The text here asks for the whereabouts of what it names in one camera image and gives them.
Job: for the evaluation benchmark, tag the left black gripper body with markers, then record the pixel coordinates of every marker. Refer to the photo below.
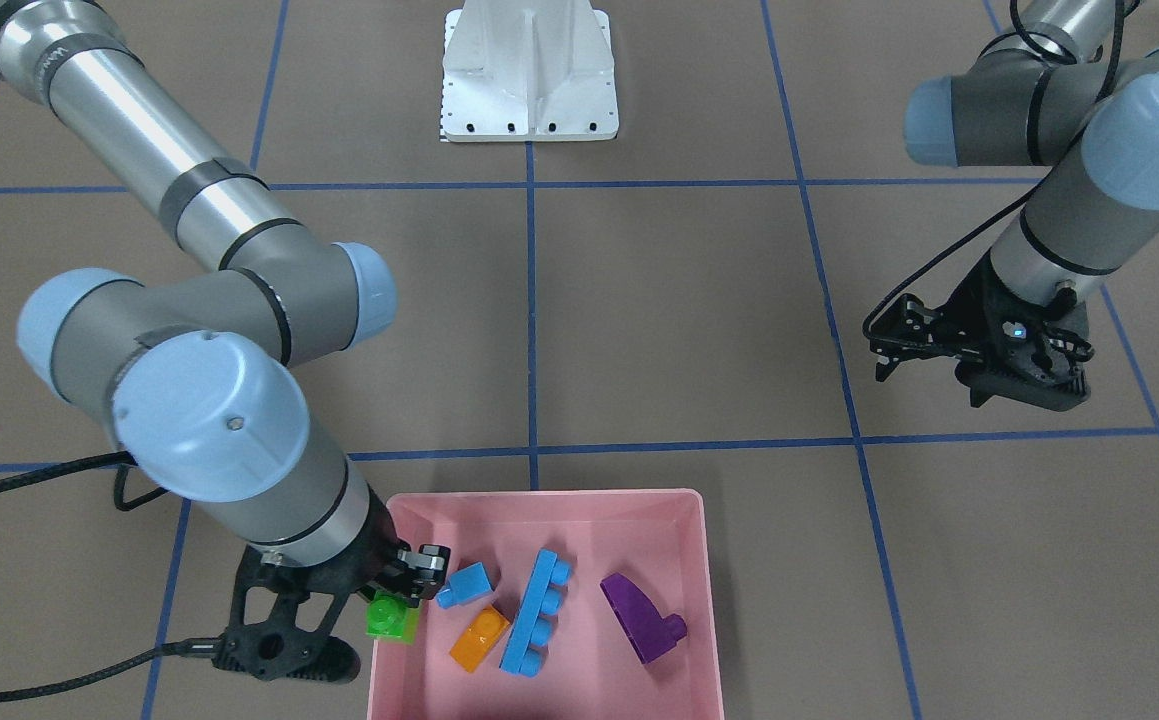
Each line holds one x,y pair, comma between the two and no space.
976,307

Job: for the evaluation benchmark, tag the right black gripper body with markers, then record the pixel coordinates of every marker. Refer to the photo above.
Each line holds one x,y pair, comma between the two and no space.
367,559

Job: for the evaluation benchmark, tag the green two-stud block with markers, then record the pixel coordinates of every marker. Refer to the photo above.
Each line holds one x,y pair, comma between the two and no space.
390,618

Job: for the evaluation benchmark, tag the small blue single-stud block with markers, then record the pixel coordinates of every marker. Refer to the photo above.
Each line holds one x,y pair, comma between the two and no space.
465,586

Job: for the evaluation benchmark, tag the orange single-stud block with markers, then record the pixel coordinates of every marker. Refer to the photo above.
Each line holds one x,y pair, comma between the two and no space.
474,643

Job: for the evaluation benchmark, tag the long blue four-stud block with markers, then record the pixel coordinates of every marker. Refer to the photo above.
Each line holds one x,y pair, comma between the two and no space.
535,623

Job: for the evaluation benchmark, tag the purple sloped block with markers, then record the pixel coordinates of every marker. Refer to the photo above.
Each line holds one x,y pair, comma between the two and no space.
650,634

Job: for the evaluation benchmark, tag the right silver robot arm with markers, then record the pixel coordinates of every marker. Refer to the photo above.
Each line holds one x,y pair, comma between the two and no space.
194,379

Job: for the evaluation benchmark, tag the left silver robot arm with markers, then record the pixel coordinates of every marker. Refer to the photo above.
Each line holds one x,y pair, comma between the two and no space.
1052,93

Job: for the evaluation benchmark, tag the pink plastic box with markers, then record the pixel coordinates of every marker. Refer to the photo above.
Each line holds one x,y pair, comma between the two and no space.
601,608

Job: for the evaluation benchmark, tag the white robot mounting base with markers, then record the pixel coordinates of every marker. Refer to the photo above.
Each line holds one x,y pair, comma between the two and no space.
528,71

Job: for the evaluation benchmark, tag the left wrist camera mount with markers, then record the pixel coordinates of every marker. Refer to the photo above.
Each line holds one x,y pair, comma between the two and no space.
903,329

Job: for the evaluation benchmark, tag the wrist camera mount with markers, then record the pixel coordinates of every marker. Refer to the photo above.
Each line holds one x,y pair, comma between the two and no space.
903,329
276,647

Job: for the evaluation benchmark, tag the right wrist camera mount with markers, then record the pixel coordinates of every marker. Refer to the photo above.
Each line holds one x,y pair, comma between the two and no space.
276,647

